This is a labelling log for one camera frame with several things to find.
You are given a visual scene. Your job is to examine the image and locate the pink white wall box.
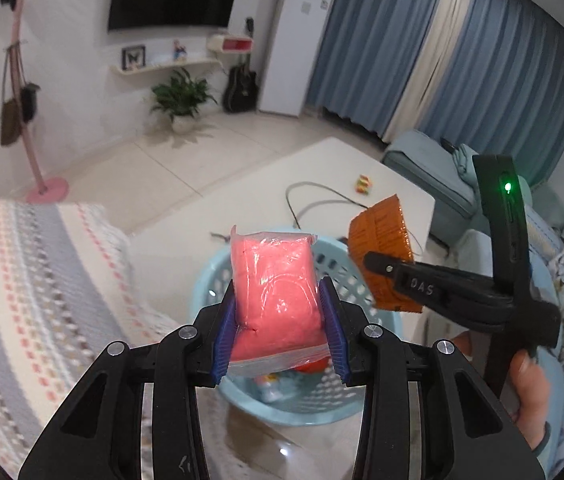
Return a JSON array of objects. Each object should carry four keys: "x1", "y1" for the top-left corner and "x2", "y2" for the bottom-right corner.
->
[{"x1": 206, "y1": 34, "x2": 254, "y2": 54}]

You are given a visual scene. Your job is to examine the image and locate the light blue plastic basket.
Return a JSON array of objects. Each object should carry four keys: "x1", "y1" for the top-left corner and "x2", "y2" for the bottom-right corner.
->
[{"x1": 188, "y1": 231, "x2": 406, "y2": 427}]

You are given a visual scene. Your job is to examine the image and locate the black acoustic guitar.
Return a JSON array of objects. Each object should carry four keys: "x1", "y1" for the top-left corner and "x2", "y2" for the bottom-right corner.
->
[{"x1": 222, "y1": 16, "x2": 259, "y2": 114}]

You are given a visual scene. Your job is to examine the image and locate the black hanging pouch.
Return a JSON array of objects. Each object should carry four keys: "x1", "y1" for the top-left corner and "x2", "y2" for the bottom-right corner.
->
[{"x1": 17, "y1": 50, "x2": 40, "y2": 124}]

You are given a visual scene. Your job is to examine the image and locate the white coffee table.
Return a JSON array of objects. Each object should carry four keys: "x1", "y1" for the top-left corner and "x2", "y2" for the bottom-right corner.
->
[{"x1": 131, "y1": 138, "x2": 435, "y2": 322}]

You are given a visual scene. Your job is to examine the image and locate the black cable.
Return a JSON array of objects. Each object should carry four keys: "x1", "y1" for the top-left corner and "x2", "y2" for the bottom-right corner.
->
[{"x1": 209, "y1": 181, "x2": 426, "y2": 256}]

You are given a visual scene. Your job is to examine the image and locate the person's right hand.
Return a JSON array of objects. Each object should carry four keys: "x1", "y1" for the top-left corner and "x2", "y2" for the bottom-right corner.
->
[{"x1": 451, "y1": 331, "x2": 553, "y2": 453}]

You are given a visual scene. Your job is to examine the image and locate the butterfly picture frame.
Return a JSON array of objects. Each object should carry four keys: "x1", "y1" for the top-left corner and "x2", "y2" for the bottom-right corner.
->
[{"x1": 120, "y1": 44, "x2": 146, "y2": 72}]

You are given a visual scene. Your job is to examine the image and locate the striped woven tablecloth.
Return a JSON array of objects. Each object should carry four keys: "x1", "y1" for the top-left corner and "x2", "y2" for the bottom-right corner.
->
[{"x1": 0, "y1": 200, "x2": 176, "y2": 478}]

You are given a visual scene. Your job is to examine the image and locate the colourful puzzle cube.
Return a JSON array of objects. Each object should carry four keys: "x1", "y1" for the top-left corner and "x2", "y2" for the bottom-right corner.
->
[{"x1": 355, "y1": 174, "x2": 372, "y2": 195}]

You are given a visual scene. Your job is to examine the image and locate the green potted plant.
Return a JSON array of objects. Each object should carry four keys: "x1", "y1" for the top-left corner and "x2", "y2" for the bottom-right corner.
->
[{"x1": 151, "y1": 67, "x2": 218, "y2": 136}]

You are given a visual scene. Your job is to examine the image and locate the white lower wall shelf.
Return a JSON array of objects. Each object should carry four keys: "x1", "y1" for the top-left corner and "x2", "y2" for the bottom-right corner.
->
[{"x1": 110, "y1": 58, "x2": 222, "y2": 76}]

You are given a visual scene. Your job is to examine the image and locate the teal sofa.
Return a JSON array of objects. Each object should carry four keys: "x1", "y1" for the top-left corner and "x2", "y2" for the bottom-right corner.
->
[{"x1": 380, "y1": 129, "x2": 564, "y2": 261}]

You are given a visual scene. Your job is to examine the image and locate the beige centre curtain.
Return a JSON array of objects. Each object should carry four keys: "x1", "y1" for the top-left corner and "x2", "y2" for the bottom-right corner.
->
[{"x1": 382, "y1": 0, "x2": 472, "y2": 144}]

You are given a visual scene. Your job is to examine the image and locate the brown hanging bag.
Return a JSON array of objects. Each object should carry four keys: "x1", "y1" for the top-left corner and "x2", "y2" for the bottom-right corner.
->
[{"x1": 0, "y1": 44, "x2": 22, "y2": 148}]

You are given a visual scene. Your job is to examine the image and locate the white standing air conditioner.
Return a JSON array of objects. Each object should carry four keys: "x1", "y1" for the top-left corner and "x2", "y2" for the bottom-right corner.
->
[{"x1": 257, "y1": 0, "x2": 334, "y2": 117}]

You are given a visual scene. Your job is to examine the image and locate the orange panda snack packet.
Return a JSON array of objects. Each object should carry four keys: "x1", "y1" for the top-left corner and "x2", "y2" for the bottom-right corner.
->
[{"x1": 348, "y1": 194, "x2": 422, "y2": 313}]

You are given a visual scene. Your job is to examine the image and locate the pink plastic pouch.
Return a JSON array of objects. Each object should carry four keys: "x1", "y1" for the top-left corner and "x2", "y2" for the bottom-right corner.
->
[{"x1": 228, "y1": 231, "x2": 329, "y2": 370}]

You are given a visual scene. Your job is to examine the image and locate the orange plastic bag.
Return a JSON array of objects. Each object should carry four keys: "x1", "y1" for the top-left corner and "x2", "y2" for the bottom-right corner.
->
[{"x1": 293, "y1": 358, "x2": 330, "y2": 374}]

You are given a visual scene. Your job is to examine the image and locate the blue curtain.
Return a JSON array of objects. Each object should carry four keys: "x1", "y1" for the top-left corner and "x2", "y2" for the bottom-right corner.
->
[{"x1": 307, "y1": 0, "x2": 564, "y2": 184}]

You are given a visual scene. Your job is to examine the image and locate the pink coat rack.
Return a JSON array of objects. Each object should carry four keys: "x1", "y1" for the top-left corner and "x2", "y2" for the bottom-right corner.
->
[{"x1": 0, "y1": 0, "x2": 69, "y2": 204}]

